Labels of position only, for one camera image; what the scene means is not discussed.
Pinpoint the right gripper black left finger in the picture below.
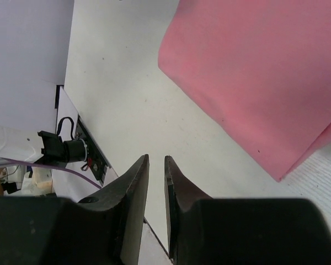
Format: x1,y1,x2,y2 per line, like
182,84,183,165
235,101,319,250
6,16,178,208
77,155,150,264

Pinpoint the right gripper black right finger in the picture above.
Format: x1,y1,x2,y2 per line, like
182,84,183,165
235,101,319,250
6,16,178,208
164,156,214,264

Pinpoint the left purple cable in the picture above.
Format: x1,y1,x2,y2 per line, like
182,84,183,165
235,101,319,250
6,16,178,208
0,157,103,190

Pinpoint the pink t shirt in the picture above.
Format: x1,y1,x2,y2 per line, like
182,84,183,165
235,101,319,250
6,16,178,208
158,1,331,181

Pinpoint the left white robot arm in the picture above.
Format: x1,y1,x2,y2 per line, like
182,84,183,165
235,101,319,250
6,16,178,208
0,125,44,167

